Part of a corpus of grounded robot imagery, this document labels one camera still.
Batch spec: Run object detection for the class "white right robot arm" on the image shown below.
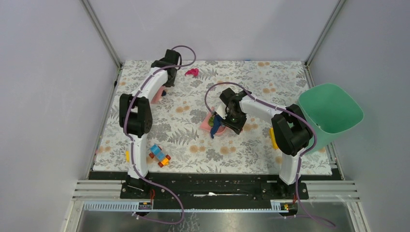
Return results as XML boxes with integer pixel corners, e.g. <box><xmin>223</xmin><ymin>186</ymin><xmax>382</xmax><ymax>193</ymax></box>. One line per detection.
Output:
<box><xmin>216</xmin><ymin>88</ymin><xmax>316</xmax><ymax>199</ymax></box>

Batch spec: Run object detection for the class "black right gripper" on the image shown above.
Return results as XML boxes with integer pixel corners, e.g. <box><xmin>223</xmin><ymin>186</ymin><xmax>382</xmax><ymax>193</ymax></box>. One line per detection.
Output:
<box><xmin>221</xmin><ymin>110</ymin><xmax>247</xmax><ymax>135</ymax></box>

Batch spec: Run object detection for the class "green paper scrap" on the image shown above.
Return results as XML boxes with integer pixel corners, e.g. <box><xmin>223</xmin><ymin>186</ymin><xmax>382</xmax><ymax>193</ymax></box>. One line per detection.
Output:
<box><xmin>208</xmin><ymin>116</ymin><xmax>215</xmax><ymax>127</ymax></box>

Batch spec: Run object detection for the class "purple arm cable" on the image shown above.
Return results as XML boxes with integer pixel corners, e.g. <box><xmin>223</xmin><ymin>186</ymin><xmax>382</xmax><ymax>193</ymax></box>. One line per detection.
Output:
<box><xmin>204</xmin><ymin>82</ymin><xmax>337</xmax><ymax>229</ymax></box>
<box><xmin>123</xmin><ymin>45</ymin><xmax>197</xmax><ymax>225</ymax></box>

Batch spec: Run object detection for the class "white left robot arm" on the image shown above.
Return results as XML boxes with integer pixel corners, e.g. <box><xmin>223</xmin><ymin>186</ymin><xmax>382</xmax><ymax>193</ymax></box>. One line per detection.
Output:
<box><xmin>119</xmin><ymin>49</ymin><xmax>182</xmax><ymax>199</ymax></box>

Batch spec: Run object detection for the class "toy car with yellow block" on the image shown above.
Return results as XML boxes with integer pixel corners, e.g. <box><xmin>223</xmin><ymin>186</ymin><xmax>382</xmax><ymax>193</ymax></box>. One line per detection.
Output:
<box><xmin>149</xmin><ymin>144</ymin><xmax>171</xmax><ymax>167</ymax></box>

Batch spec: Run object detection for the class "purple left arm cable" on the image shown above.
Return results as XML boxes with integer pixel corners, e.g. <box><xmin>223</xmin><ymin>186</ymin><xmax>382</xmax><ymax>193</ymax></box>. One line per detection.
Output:
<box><xmin>123</xmin><ymin>45</ymin><xmax>197</xmax><ymax>225</ymax></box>

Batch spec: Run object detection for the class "yellow toy brick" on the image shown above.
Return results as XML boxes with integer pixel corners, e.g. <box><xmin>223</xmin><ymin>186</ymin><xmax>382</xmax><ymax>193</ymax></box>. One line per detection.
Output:
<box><xmin>125</xmin><ymin>151</ymin><xmax>130</xmax><ymax>162</ymax></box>

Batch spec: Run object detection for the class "black table edge rail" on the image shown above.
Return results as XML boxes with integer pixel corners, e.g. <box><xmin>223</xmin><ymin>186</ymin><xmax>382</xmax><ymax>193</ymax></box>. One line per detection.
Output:
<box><xmin>88</xmin><ymin>170</ymin><xmax>342</xmax><ymax>210</ymax></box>

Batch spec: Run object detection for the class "floral tablecloth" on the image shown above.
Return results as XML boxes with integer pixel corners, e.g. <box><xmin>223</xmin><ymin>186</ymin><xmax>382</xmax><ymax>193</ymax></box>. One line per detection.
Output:
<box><xmin>93</xmin><ymin>60</ymin><xmax>333</xmax><ymax>176</ymax></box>

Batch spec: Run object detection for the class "pink hand brush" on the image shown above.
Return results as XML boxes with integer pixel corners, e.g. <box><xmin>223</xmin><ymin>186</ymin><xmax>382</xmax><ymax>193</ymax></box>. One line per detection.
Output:
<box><xmin>151</xmin><ymin>86</ymin><xmax>165</xmax><ymax>104</ymax></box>

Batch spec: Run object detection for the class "yellow grid toy block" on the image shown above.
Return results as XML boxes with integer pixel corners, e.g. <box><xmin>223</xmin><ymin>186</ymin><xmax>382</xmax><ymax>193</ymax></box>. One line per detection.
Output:
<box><xmin>269</xmin><ymin>128</ymin><xmax>278</xmax><ymax>150</ymax></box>

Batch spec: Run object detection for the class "green waste bin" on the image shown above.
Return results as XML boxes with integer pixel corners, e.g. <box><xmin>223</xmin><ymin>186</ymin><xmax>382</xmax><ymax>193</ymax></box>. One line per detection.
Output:
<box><xmin>297</xmin><ymin>83</ymin><xmax>364</xmax><ymax>154</ymax></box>

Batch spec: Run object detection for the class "pink plastic dustpan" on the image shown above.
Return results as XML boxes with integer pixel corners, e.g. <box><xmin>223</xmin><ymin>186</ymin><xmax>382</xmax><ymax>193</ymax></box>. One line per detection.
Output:
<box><xmin>199</xmin><ymin>113</ymin><xmax>227</xmax><ymax>135</ymax></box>

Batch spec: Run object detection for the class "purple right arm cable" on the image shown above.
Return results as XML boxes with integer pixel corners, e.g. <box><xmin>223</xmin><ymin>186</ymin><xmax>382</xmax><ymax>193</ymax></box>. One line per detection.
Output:
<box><xmin>204</xmin><ymin>82</ymin><xmax>337</xmax><ymax>229</ymax></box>

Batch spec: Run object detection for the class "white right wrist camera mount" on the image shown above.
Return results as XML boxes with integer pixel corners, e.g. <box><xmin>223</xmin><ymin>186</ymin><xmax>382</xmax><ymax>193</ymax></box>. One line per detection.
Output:
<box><xmin>214</xmin><ymin>103</ymin><xmax>227</xmax><ymax>119</ymax></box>

